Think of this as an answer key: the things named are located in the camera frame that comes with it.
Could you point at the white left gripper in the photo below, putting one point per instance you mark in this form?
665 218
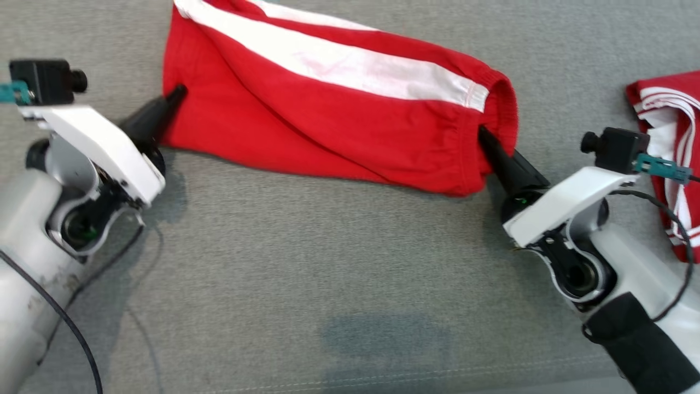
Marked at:
104 148

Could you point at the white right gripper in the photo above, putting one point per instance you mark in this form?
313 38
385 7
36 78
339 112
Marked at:
569 200

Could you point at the red Bulls basketball jersey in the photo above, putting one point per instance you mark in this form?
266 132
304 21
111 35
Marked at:
664 131

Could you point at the red shorts with white stripes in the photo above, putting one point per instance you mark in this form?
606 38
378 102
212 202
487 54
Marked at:
328 120

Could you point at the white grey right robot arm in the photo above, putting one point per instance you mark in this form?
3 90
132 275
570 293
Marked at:
645 273

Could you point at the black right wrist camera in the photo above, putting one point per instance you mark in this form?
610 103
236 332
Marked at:
618 148

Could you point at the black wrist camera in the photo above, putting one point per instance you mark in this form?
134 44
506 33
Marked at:
618 148
44 82

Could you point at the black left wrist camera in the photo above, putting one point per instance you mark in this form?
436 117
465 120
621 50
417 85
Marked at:
44 82

